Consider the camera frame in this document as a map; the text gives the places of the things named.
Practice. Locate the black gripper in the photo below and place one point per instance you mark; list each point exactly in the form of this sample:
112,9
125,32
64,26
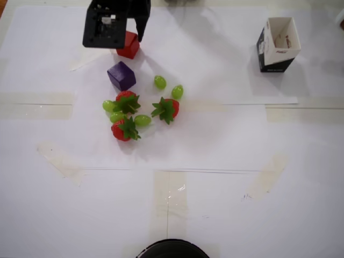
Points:
141,25

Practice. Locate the purple wooden cube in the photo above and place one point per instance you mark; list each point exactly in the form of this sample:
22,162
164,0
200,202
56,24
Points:
119,72

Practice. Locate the red wooden cube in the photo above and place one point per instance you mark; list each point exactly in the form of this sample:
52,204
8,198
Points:
130,49

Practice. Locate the green plastic grape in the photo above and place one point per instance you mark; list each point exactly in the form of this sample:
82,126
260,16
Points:
160,82
116,117
177,92
107,105
142,120

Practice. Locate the red plastic strawberry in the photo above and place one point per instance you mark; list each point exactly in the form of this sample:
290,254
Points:
172,107
118,131
125,96

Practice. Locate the white black cardboard box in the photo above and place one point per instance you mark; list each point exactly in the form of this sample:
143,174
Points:
276,65

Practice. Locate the black round object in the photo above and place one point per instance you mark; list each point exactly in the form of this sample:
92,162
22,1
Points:
172,250

